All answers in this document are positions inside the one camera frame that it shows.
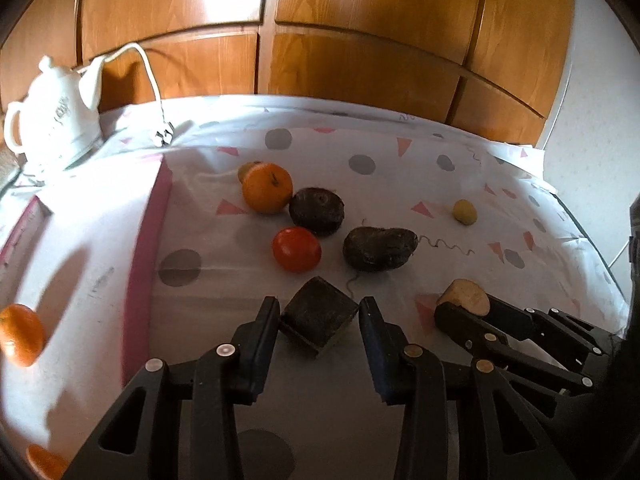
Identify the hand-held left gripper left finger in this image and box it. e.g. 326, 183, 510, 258
62, 296, 281, 480

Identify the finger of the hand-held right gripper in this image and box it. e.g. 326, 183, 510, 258
434, 304, 597, 392
486, 294, 612, 358

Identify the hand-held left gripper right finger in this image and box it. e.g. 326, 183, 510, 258
359, 296, 583, 480

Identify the cut potato piece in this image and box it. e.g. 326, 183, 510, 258
436, 279, 491, 317

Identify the dark cube block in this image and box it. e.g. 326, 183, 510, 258
279, 276, 359, 359

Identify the oblong dark beet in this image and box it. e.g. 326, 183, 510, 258
343, 226, 420, 273

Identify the round dark beet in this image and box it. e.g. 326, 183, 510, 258
289, 187, 346, 237

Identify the orange with stem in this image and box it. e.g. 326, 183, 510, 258
242, 162, 294, 215

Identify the white tray with pink rim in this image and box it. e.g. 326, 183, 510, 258
0, 152, 173, 480

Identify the red tomato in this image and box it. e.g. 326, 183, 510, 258
272, 226, 322, 273

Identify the white ceramic kettle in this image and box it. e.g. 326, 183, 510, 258
4, 55, 103, 181

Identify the wooden wardrobe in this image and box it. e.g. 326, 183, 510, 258
0, 0, 581, 148

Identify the white power cable with plug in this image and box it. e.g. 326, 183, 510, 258
92, 42, 177, 147

